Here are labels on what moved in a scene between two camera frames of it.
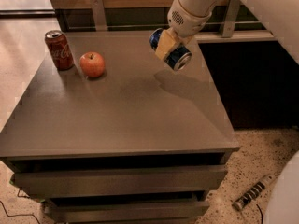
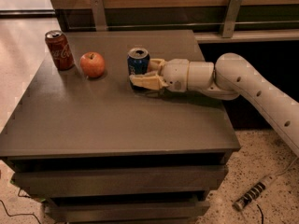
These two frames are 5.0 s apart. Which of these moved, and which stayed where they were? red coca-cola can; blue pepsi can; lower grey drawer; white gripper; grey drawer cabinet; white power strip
Moved: white gripper; blue pepsi can
Stayed: lower grey drawer; white power strip; red coca-cola can; grey drawer cabinet
